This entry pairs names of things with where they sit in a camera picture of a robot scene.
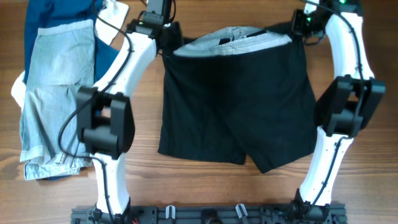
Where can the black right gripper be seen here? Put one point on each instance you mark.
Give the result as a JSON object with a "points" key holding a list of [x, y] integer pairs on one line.
{"points": [[298, 20]]}

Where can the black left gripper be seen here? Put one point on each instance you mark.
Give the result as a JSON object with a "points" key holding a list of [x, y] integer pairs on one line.
{"points": [[177, 39]]}

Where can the black shorts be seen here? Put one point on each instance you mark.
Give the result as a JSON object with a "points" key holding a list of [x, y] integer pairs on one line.
{"points": [[238, 92]]}

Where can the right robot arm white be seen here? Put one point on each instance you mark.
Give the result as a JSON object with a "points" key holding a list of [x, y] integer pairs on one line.
{"points": [[346, 106]]}

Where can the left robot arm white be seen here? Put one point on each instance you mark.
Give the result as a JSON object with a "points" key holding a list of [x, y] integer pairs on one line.
{"points": [[105, 124]]}

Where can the white garment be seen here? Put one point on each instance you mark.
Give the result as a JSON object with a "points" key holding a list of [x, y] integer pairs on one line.
{"points": [[114, 13]]}

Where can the light denim shorts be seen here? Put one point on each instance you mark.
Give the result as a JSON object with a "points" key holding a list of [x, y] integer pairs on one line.
{"points": [[62, 61]]}

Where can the blue garment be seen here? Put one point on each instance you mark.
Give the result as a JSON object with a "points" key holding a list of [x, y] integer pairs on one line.
{"points": [[52, 13]]}

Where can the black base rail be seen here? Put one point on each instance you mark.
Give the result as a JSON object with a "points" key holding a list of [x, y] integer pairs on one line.
{"points": [[241, 213]]}

